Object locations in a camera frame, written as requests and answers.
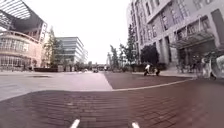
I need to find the row of trees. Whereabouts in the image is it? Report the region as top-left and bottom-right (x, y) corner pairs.
(106, 23), (141, 71)

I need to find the dark round bush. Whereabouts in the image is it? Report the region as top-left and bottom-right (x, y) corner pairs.
(140, 44), (160, 67)

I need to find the pale kerb line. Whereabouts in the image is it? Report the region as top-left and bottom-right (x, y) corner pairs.
(0, 77), (198, 103)

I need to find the red brick pavement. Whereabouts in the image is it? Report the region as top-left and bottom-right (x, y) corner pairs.
(0, 72), (224, 128)

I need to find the glass office building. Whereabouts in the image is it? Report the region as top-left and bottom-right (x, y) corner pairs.
(54, 36), (89, 66)

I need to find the tree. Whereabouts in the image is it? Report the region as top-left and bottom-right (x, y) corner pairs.
(43, 26), (63, 69)

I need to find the grey stone pavement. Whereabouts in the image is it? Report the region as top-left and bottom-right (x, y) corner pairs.
(0, 70), (114, 102)

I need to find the robot's own part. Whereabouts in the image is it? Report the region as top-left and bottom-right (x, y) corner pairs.
(69, 118), (81, 128)
(131, 121), (141, 128)

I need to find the low dark hedge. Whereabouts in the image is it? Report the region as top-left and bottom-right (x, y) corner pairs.
(33, 67), (59, 73)

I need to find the large grey stone building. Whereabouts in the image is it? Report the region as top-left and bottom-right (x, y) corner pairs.
(125, 0), (224, 73)

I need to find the round glass-fronted building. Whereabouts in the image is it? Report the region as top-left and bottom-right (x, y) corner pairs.
(0, 0), (49, 72)

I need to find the person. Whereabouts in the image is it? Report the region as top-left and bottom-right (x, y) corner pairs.
(200, 51), (218, 81)

